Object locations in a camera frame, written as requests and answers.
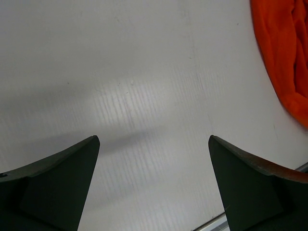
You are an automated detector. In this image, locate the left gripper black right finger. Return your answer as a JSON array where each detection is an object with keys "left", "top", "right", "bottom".
[{"left": 208, "top": 135, "right": 308, "bottom": 231}]

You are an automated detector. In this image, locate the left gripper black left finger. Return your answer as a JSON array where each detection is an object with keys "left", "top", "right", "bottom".
[{"left": 0, "top": 136, "right": 100, "bottom": 231}]

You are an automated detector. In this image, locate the orange t shirt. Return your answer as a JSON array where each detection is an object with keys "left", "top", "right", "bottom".
[{"left": 250, "top": 0, "right": 308, "bottom": 128}]

